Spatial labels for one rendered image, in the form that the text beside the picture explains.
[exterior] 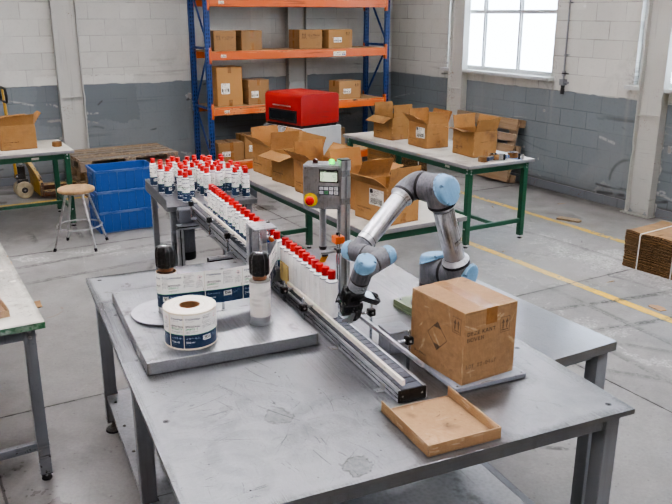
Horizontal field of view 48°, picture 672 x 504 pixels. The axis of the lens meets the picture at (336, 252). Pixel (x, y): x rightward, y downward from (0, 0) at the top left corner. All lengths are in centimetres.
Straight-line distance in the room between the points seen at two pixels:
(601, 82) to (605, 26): 60
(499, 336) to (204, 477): 113
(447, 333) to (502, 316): 20
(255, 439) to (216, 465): 17
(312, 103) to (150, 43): 288
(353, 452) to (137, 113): 869
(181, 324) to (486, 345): 111
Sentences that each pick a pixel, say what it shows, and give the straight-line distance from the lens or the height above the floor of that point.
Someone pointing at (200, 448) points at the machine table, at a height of 83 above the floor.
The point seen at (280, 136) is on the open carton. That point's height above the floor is 111.
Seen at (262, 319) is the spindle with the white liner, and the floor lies 91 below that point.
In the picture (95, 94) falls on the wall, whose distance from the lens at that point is 1051.
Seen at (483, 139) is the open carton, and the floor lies 95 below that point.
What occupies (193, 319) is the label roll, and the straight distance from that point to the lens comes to 288.
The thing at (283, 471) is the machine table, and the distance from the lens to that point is 228.
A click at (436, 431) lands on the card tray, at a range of 247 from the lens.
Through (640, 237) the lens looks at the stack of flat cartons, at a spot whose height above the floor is 29.
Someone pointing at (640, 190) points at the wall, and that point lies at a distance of 889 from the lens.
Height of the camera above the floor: 208
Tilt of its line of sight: 17 degrees down
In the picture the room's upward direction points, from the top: straight up
